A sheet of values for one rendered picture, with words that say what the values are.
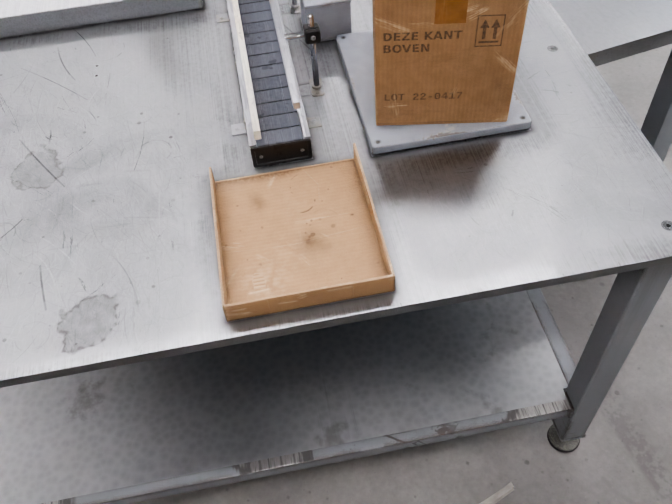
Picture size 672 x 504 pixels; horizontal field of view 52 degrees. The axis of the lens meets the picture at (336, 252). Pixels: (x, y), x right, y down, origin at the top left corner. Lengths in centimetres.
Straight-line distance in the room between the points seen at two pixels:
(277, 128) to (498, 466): 104
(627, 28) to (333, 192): 76
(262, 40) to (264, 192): 39
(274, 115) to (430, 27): 33
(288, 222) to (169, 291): 23
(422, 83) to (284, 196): 31
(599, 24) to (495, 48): 47
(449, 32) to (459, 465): 109
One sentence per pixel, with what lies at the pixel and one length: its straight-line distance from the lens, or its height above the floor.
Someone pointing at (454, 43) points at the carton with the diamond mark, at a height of 102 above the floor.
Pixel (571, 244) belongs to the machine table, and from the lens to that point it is 116.
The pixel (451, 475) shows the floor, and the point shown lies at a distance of 182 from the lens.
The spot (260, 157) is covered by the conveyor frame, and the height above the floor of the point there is 85.
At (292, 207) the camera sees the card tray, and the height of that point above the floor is 83.
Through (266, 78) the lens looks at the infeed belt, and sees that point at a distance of 137.
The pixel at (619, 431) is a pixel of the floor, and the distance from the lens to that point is 196.
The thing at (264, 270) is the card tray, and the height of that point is 83.
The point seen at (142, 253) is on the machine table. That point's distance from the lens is 118.
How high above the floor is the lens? 170
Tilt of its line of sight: 51 degrees down
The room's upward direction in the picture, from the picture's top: 5 degrees counter-clockwise
